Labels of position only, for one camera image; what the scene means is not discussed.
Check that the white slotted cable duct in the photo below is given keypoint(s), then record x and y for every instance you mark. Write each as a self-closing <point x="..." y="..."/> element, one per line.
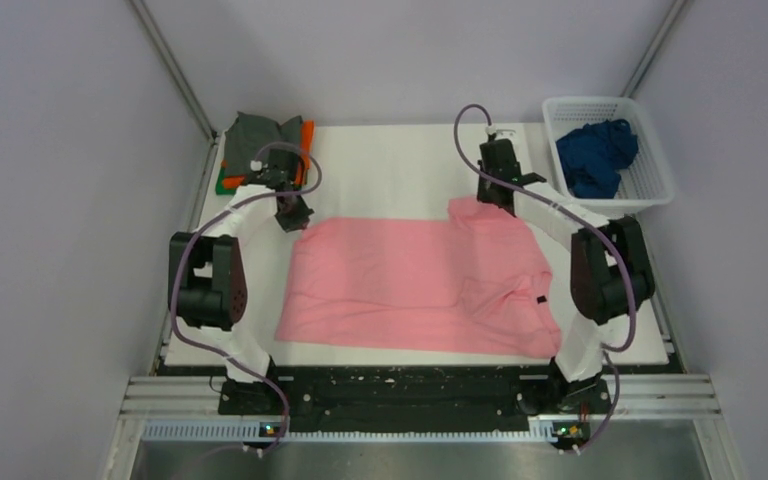
<point x="264" y="432"/>

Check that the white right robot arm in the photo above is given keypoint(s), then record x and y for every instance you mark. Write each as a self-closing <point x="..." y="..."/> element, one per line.
<point x="610" y="277"/>

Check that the orange folded t shirt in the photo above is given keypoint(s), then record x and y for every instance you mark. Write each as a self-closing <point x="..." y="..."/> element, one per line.
<point x="306" y="143"/>

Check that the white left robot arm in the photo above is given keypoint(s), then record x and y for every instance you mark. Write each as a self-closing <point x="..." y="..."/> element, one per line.
<point x="207" y="286"/>

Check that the grey folded t shirt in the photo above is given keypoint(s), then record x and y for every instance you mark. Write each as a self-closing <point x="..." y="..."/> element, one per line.
<point x="249" y="133"/>

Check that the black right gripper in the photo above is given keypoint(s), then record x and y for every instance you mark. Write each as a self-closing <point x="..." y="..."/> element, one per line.
<point x="482" y="195"/>

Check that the pink t shirt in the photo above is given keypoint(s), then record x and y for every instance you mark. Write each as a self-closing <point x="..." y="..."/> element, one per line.
<point x="476" y="282"/>

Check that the green folded t shirt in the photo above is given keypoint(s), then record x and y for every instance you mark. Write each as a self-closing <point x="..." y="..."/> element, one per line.
<point x="226" y="185"/>

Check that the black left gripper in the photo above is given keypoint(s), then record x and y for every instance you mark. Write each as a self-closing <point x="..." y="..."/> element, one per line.
<point x="299" y="220"/>

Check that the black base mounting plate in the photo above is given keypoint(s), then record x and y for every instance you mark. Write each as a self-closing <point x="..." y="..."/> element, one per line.
<point x="414" y="399"/>

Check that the white plastic basket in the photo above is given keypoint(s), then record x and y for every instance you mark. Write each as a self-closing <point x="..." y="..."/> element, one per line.
<point x="647" y="182"/>

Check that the blue crumpled t shirt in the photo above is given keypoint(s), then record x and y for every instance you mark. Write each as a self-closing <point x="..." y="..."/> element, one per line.
<point x="592" y="156"/>

